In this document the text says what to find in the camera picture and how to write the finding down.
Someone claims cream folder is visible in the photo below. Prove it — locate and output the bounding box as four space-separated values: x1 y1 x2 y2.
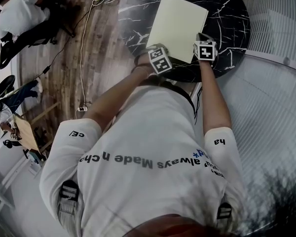
146 0 209 64

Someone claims person's white printed shirt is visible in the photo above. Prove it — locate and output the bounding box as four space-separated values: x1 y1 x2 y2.
38 83 249 237

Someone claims thin black waist cable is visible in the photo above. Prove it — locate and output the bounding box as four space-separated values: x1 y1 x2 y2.
193 87 203 126

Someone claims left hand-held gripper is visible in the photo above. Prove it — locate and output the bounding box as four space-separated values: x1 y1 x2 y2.
145 42 175 75

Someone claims grey shoulder strap with buckle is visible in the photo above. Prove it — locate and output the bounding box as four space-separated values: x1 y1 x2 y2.
216 202 233 221
56 179 79 232

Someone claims silver wrist bracelet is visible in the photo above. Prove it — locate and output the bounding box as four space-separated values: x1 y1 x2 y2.
132 65 149 78

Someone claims black marble round table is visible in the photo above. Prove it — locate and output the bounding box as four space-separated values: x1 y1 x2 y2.
117 0 251 84

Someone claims person's left forearm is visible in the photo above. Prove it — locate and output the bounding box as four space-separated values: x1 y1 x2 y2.
82 67 155 135

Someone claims long white cable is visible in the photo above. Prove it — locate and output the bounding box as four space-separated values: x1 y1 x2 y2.
78 0 96 109

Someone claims black office chair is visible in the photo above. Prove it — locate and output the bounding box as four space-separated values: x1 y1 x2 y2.
0 1 76 74

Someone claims black cable with adapter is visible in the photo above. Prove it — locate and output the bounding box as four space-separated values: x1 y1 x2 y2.
9 35 73 94

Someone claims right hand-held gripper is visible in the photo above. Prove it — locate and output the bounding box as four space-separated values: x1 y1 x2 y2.
192 33 219 68

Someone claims person's right forearm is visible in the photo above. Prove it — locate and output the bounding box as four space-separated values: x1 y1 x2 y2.
198 59 233 133

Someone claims light wooden table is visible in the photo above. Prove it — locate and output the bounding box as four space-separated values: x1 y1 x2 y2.
14 101 62 156

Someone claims black chair seat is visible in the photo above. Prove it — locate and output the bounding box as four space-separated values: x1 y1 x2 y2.
0 75 16 96

